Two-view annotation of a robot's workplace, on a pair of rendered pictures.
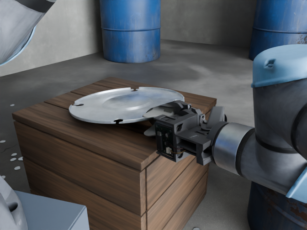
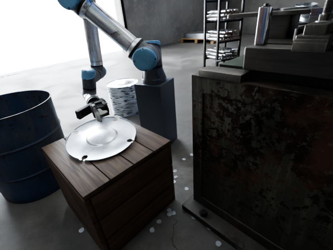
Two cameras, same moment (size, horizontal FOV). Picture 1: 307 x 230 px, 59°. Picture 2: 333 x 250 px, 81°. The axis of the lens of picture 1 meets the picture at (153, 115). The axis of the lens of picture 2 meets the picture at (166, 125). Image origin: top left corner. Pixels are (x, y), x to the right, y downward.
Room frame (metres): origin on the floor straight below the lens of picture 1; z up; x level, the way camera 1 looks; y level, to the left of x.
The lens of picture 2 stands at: (1.27, 0.51, 0.80)
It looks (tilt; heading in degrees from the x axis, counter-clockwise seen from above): 29 degrees down; 194
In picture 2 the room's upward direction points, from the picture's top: 5 degrees counter-clockwise
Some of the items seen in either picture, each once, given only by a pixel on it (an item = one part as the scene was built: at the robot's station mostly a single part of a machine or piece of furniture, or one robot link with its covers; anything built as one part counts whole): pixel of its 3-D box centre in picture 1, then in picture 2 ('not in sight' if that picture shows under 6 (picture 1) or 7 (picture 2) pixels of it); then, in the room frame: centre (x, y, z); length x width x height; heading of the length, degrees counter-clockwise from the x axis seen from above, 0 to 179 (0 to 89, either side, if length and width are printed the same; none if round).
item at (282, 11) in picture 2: not in sight; (268, 31); (0.48, 0.70, 0.72); 0.25 x 0.14 x 0.14; 57
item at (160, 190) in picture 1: (123, 159); (113, 175); (0.67, 0.09, 0.18); 0.40 x 0.38 x 0.35; 57
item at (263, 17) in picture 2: not in sight; (263, 25); (0.65, 0.64, 0.75); 0.03 x 0.03 x 0.10; 57
